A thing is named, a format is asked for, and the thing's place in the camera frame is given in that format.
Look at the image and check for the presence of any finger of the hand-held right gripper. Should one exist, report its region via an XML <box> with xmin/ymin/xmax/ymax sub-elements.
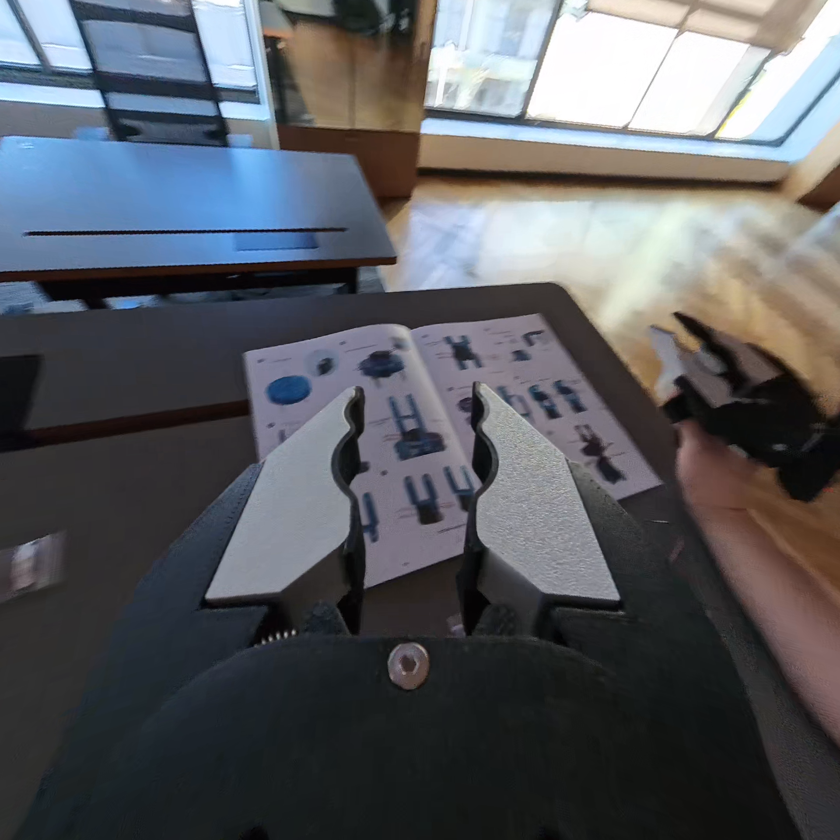
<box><xmin>675</xmin><ymin>312</ymin><xmax>744</xmax><ymax>376</ymax></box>
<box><xmin>648</xmin><ymin>325</ymin><xmax>691</xmax><ymax>399</ymax></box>

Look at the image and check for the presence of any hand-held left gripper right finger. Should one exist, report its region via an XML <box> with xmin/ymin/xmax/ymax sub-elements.
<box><xmin>456</xmin><ymin>382</ymin><xmax>622</xmax><ymax>637</ymax></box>

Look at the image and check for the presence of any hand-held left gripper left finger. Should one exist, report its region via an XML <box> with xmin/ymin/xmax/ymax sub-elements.
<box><xmin>203</xmin><ymin>386</ymin><xmax>367</xmax><ymax>635</ymax></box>

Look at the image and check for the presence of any person's right forearm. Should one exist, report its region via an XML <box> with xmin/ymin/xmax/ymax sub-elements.
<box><xmin>682</xmin><ymin>502</ymin><xmax>840</xmax><ymax>747</ymax></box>

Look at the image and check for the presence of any grey slotted desk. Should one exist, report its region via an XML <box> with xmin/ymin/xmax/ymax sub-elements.
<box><xmin>0</xmin><ymin>136</ymin><xmax>399</xmax><ymax>311</ymax></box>

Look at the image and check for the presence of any person's right hand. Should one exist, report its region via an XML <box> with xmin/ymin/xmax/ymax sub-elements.
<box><xmin>676</xmin><ymin>423</ymin><xmax>783</xmax><ymax>521</ymax></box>

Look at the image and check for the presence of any printed instruction booklet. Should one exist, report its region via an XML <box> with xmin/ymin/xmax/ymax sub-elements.
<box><xmin>241</xmin><ymin>313</ymin><xmax>665</xmax><ymax>589</ymax></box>

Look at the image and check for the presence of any large office window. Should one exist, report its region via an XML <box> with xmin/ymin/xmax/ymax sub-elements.
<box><xmin>422</xmin><ymin>0</ymin><xmax>840</xmax><ymax>147</ymax></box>
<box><xmin>0</xmin><ymin>0</ymin><xmax>263</xmax><ymax>106</ymax></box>

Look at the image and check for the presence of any black mesh office chair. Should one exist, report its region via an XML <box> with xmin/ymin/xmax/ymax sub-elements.
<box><xmin>67</xmin><ymin>0</ymin><xmax>232</xmax><ymax>147</ymax></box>

